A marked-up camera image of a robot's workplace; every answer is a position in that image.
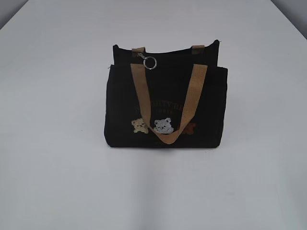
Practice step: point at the black canvas tote bag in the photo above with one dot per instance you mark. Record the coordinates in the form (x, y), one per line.
(168, 89)

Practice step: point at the silver key ring zipper pull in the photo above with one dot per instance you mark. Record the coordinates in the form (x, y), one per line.
(149, 62)

